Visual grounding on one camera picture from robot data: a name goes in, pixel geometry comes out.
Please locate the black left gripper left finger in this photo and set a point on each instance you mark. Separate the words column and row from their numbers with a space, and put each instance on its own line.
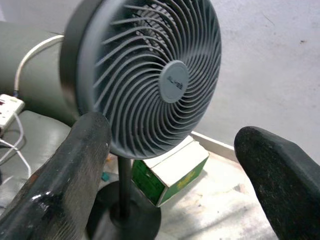
column 62, row 175

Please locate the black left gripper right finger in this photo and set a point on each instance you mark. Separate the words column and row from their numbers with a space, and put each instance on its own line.
column 282, row 180

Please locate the white power strip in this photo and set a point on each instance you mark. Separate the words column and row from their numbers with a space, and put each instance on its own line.
column 8, row 107

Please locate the grey-green leather sofa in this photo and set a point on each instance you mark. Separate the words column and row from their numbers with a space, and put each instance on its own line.
column 40, row 82

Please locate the green and white cardboard box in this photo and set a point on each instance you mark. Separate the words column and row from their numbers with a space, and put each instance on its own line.
column 172, row 172

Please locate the grey standing fan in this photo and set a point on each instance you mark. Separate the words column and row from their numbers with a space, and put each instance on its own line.
column 140, row 82

